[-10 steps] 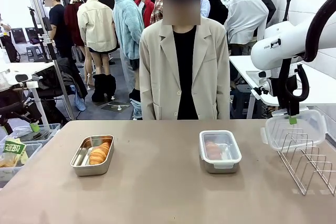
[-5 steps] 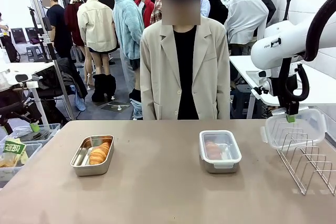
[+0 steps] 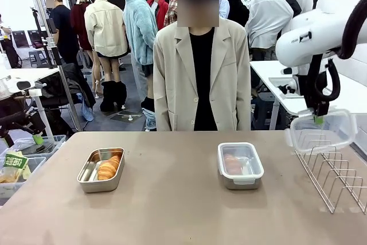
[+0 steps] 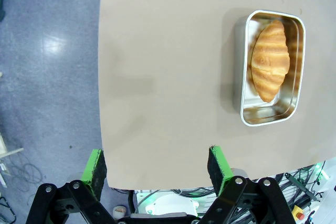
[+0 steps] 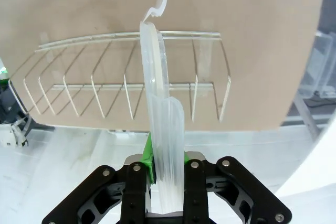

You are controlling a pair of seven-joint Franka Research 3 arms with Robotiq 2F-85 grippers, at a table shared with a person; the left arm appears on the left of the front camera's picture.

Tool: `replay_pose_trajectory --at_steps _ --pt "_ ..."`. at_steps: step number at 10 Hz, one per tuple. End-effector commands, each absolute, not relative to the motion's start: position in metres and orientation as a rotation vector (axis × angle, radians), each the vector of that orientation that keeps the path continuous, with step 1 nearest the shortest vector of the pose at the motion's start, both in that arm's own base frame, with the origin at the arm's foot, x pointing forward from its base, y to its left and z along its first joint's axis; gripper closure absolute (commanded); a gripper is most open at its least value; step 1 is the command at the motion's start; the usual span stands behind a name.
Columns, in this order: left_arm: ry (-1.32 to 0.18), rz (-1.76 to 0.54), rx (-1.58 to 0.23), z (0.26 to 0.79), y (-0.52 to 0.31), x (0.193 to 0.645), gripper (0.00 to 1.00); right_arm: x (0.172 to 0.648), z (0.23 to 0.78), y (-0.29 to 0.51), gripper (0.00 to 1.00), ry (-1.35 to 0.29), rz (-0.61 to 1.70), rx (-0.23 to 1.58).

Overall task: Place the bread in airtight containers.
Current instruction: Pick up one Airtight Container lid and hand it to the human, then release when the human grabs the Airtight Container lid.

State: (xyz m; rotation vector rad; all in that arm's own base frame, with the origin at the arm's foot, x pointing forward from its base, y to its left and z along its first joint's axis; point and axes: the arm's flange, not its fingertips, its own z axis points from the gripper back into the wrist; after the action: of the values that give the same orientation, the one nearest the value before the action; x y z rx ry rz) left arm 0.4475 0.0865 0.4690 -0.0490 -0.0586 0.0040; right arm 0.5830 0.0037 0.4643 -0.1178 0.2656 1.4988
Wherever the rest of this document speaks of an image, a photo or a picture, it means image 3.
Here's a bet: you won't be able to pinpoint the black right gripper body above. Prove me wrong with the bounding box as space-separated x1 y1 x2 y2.
303 72 331 116

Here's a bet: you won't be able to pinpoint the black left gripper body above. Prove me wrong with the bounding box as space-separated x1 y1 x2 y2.
0 103 47 140

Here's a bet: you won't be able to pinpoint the golden croissant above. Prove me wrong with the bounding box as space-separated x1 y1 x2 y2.
97 155 122 181
223 153 242 176

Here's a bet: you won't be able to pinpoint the steel rectangular container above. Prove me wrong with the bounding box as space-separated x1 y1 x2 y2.
76 147 126 194
218 143 264 191

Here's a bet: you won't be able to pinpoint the person's right forearm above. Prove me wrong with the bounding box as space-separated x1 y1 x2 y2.
153 84 174 132

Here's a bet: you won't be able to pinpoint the person's left forearm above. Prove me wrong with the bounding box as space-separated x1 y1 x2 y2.
233 84 252 132

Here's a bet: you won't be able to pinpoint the clear plastic storage bin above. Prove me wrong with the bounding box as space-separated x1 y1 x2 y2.
13 135 67 160
0 154 48 206

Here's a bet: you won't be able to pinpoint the green snack bag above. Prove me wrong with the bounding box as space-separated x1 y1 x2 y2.
2 151 31 184

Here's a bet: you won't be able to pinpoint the white background table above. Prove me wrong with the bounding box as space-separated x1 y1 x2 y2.
0 67 60 85

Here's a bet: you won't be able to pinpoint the grey metal pole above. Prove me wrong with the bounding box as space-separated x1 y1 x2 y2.
28 0 83 133

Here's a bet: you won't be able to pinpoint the white work table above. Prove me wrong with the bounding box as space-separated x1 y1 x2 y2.
249 60 367 131

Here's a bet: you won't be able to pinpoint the dark jacket on chair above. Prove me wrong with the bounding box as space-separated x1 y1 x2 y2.
42 63 97 111

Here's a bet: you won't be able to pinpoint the grey metal stool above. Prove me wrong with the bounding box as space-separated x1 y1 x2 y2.
28 50 48 68

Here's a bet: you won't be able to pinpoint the background person in dark clothes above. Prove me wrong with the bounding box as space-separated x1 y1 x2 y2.
0 14 21 69

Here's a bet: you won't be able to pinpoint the black furry boot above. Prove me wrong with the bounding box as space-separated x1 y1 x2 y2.
115 81 128 111
100 80 118 112

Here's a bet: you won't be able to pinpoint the black tripod with device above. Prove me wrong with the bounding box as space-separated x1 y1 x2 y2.
30 6 63 69

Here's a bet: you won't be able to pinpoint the mannequin in white shirt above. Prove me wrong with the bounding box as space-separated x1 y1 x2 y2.
245 0 295 62

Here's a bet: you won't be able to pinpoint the person in black t-shirt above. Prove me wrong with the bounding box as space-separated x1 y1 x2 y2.
45 0 80 65

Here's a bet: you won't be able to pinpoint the mannequin in dark red top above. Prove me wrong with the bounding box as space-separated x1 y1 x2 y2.
70 0 93 51

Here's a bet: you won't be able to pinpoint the blue jeans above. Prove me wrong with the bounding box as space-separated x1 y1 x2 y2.
142 108 157 131

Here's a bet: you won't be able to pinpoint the person in beige blazer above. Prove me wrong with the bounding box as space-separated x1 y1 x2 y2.
153 0 252 132

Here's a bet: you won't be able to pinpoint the mannequin in cream jacket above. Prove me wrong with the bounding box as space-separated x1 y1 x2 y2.
84 0 130 96

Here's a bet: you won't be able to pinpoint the mannequin in blue fleece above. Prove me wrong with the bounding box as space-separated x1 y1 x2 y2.
122 0 159 99

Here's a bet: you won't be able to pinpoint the mannequin in red jacket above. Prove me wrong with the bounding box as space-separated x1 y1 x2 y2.
146 0 169 32

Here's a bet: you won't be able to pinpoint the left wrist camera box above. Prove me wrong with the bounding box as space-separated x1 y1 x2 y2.
16 80 36 91

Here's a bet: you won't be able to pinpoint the metal wire rack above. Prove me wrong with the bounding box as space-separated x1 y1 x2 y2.
294 138 367 215

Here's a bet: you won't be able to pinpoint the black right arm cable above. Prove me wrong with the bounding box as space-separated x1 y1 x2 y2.
314 0 367 103

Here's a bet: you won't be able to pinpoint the mannequin base plate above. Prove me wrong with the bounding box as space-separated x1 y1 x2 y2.
110 112 143 124

